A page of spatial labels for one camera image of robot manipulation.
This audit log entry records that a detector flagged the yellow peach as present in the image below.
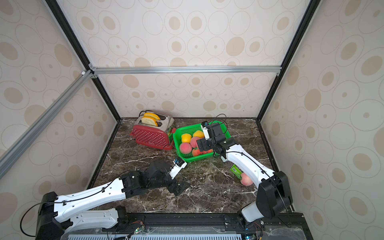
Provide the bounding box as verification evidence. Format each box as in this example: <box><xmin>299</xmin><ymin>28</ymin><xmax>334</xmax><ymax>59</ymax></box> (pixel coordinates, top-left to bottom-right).
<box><xmin>181</xmin><ymin>134</ymin><xmax>192</xmax><ymax>143</ymax></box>
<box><xmin>193</xmin><ymin>130</ymin><xmax>205</xmax><ymax>139</ymax></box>

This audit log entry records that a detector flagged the pink peach with stem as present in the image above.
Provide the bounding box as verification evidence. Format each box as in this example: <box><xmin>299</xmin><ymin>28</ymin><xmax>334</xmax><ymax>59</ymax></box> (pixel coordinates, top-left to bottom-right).
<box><xmin>179</xmin><ymin>143</ymin><xmax>193</xmax><ymax>155</ymax></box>

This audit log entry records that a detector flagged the pink peach with leaf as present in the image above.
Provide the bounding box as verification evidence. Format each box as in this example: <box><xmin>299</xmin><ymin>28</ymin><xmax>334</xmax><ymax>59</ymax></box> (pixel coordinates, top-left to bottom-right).
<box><xmin>241</xmin><ymin>173</ymin><xmax>253</xmax><ymax>186</ymax></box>

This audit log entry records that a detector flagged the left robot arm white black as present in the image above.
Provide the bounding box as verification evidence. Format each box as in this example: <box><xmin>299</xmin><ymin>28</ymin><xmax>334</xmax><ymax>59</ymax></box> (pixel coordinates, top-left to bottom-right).
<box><xmin>32</xmin><ymin>158</ymin><xmax>190</xmax><ymax>240</ymax></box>

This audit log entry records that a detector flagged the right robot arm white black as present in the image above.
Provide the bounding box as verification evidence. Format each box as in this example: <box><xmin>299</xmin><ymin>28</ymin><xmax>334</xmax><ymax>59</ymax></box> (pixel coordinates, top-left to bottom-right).
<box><xmin>197</xmin><ymin>121</ymin><xmax>293</xmax><ymax>223</ymax></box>

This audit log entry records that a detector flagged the green plastic basket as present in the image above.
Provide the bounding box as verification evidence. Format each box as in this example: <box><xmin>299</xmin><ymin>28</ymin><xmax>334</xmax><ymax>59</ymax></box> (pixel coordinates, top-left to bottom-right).
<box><xmin>173</xmin><ymin>121</ymin><xmax>231</xmax><ymax>163</ymax></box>

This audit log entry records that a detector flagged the green snack packet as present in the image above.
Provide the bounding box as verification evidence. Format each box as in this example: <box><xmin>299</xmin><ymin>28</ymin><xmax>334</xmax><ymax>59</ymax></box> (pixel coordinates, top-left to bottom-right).
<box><xmin>231</xmin><ymin>165</ymin><xmax>243</xmax><ymax>180</ymax></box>

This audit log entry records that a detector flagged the red polka dot toaster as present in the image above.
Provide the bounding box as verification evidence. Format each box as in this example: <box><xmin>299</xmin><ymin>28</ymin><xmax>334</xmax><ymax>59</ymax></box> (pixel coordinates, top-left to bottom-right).
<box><xmin>130</xmin><ymin>110</ymin><xmax>176</xmax><ymax>150</ymax></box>

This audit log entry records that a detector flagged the bread slice in toaster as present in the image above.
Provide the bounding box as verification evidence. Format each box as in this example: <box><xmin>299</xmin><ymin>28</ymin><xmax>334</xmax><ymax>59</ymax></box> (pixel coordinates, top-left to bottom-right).
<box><xmin>141</xmin><ymin>117</ymin><xmax>158</xmax><ymax>127</ymax></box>
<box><xmin>144</xmin><ymin>113</ymin><xmax>161</xmax><ymax>121</ymax></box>

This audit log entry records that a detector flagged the horizontal aluminium bar back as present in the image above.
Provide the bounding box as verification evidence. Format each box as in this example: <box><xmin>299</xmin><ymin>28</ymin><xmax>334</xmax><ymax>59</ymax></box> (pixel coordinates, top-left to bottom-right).
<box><xmin>92</xmin><ymin>66</ymin><xmax>282</xmax><ymax>75</ymax></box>

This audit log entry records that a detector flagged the diagonal aluminium bar left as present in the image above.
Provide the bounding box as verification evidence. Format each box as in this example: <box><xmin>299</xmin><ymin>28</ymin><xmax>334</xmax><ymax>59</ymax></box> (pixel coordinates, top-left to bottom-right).
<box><xmin>1</xmin><ymin>70</ymin><xmax>93</xmax><ymax>177</ymax></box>

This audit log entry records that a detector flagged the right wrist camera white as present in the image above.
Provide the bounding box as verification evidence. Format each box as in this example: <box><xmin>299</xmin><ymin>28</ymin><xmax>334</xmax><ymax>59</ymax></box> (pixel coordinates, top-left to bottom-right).
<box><xmin>201</xmin><ymin>121</ymin><xmax>210</xmax><ymax>140</ymax></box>

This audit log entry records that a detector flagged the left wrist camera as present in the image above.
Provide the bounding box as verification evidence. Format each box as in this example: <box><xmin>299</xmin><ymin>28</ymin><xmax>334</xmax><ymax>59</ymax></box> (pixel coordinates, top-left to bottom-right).
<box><xmin>169</xmin><ymin>157</ymin><xmax>187</xmax><ymax>180</ymax></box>

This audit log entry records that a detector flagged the black front rail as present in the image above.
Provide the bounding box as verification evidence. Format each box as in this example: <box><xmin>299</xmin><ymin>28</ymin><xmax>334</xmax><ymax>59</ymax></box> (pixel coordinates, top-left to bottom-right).
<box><xmin>60</xmin><ymin>211</ymin><xmax>313</xmax><ymax>240</ymax></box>

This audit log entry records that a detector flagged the black frame post right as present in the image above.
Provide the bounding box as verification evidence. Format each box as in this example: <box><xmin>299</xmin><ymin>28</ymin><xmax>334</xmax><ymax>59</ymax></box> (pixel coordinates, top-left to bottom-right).
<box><xmin>257</xmin><ymin>0</ymin><xmax>321</xmax><ymax>123</ymax></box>

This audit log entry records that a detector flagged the black aluminium frame post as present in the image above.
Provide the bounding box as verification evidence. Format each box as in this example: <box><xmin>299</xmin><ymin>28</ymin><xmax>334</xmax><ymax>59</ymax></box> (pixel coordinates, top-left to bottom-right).
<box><xmin>44</xmin><ymin>0</ymin><xmax>121</xmax><ymax>122</ymax></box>

